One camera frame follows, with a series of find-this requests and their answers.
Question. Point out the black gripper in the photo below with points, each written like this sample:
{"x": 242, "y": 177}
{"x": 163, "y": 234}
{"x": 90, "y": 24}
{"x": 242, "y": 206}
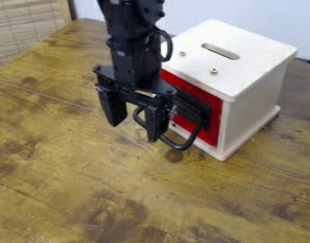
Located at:
{"x": 131, "y": 81}

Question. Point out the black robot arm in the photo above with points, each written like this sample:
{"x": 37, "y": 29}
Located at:
{"x": 131, "y": 27}

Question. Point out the red drawer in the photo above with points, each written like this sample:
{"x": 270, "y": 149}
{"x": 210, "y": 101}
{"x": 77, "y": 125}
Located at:
{"x": 196, "y": 102}

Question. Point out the white wooden box cabinet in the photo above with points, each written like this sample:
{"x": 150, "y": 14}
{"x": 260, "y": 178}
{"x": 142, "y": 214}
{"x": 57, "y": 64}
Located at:
{"x": 232, "y": 69}

